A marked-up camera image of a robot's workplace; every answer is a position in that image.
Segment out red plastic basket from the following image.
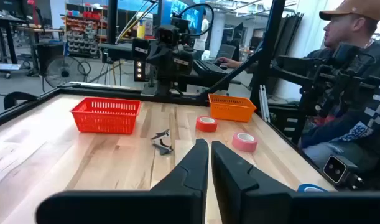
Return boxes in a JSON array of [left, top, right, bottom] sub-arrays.
[[70, 96, 142, 135]]

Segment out shelf rack with bins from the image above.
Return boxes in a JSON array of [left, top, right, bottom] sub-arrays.
[[60, 2, 109, 59]]

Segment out black keyboard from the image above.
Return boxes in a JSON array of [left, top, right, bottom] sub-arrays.
[[192, 58, 229, 76]]

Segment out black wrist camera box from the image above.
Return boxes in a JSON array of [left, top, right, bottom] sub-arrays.
[[157, 24, 180, 45]]

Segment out yellow white container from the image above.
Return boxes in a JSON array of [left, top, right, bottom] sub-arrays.
[[136, 12, 154, 40]]

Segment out orange plastic basket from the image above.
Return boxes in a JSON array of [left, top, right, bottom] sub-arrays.
[[208, 93, 257, 123]]

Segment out red tape roll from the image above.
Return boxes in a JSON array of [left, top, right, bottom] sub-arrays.
[[195, 115, 219, 133]]

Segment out black drawer cabinet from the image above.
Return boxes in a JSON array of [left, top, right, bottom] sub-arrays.
[[267, 104, 303, 144]]

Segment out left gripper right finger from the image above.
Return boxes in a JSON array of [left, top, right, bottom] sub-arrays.
[[211, 141, 380, 224]]

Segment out black frame post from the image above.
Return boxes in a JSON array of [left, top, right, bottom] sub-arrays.
[[106, 0, 119, 45], [249, 0, 287, 108]]

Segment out blue screen monitor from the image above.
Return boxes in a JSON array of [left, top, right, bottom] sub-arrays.
[[160, 0, 206, 35]]

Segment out brown horizontal pipe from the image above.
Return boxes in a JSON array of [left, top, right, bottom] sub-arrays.
[[14, 26, 65, 34]]

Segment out black floor fan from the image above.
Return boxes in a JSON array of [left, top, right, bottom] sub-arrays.
[[42, 55, 88, 88]]

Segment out black platform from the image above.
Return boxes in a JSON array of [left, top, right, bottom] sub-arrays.
[[97, 42, 153, 62]]

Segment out grey office chair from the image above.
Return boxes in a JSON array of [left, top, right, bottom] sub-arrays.
[[215, 44, 238, 60]]

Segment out silver aluminium extrusion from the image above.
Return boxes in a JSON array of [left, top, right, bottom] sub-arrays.
[[258, 84, 271, 123]]

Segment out black bin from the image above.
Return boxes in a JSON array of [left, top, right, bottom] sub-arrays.
[[36, 42, 65, 75]]

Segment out black diagonal frame brace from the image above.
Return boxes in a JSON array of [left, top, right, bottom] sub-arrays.
[[205, 49, 262, 98]]

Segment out person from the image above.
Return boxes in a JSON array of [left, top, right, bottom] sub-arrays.
[[300, 0, 380, 175], [193, 8, 211, 60]]

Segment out black workbench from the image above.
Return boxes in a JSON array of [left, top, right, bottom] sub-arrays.
[[0, 9, 27, 78]]

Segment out black leaning panels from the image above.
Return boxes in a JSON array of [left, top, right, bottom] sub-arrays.
[[278, 11, 305, 62]]

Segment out pink tape roll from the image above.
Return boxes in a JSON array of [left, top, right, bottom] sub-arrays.
[[231, 131, 259, 153]]

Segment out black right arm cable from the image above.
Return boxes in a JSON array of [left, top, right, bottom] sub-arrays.
[[177, 2, 216, 37]]

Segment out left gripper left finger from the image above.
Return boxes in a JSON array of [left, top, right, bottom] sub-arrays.
[[35, 138, 210, 224]]

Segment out computer tower with lights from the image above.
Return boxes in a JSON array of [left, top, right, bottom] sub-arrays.
[[133, 58, 147, 83]]

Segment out black stereo camera box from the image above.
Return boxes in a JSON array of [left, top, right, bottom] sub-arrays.
[[322, 154, 364, 190]]

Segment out person's hand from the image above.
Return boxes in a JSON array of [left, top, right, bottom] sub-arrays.
[[216, 57, 242, 69]]

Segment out blue tape roll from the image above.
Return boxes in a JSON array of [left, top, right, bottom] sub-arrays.
[[297, 183, 329, 193]]

